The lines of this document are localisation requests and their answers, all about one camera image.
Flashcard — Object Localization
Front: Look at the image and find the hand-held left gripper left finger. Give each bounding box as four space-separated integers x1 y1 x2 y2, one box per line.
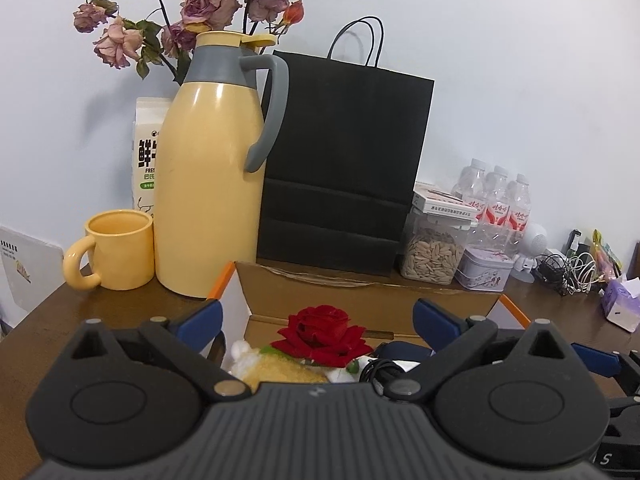
50 299 252 403

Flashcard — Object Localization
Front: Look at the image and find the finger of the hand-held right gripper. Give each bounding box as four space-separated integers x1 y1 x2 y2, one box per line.
571 342 640 396

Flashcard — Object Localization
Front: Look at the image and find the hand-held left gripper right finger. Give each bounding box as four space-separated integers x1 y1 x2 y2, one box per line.
382 298 585 403

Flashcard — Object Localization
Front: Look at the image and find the navy blue pouch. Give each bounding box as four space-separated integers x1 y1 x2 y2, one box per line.
375 341 436 373

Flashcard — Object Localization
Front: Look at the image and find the cardboard box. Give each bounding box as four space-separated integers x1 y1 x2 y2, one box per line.
204 260 532 386

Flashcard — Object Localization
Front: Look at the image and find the yellow and white plush toy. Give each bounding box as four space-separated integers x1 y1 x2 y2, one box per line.
229 340 358 395

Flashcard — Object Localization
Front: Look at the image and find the red rose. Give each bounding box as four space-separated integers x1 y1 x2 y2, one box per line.
270 305 375 373

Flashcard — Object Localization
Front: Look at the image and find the purple tissue pack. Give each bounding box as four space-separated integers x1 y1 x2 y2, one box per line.
601 276 640 333

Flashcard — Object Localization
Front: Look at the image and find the clear seed container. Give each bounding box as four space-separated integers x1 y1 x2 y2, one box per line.
398 207 473 286

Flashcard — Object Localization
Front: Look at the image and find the white printed tin box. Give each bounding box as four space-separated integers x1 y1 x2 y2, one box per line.
454 247 516 292

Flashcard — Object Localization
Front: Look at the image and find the colourful snack packet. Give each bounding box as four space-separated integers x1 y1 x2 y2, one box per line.
592 230 625 282

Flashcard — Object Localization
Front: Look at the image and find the yellow mug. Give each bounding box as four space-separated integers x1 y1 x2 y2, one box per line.
63 210 156 292

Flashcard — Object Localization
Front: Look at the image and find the small white printed box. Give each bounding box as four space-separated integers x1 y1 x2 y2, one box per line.
412 181 479 221

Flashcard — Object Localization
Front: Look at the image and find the clear water bottle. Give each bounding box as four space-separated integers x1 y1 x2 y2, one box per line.
452 158 488 201
505 173 532 251
477 165 512 251

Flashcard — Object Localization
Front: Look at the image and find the yellow thermos jug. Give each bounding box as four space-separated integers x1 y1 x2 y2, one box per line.
152 31 290 300

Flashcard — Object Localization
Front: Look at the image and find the white milk carton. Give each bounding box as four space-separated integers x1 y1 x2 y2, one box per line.
132 97 174 213

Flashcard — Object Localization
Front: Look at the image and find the white printed board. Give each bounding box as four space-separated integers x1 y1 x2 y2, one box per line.
0 225 66 328

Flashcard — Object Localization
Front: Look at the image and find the black paper bag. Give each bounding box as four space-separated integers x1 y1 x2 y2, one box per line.
256 16 435 278

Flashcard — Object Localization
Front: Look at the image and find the dried pink flower bouquet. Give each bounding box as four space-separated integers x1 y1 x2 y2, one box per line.
73 0 306 86

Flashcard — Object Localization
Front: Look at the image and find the white cable bundle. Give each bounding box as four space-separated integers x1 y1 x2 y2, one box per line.
562 252 608 297

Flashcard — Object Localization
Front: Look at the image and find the black cable bundle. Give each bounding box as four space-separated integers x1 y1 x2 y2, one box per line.
534 252 572 292

